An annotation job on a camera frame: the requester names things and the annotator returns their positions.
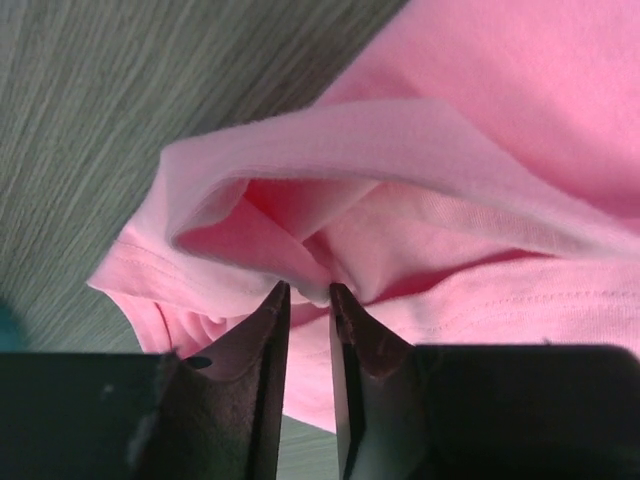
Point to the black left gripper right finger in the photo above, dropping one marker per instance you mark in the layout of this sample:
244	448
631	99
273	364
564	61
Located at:
441	411

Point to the teal plastic basket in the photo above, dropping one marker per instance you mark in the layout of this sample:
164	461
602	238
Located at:
11	335

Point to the pink t shirt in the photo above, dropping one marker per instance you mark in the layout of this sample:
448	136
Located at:
473	177

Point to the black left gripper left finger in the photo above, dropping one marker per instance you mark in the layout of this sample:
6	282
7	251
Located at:
214	415

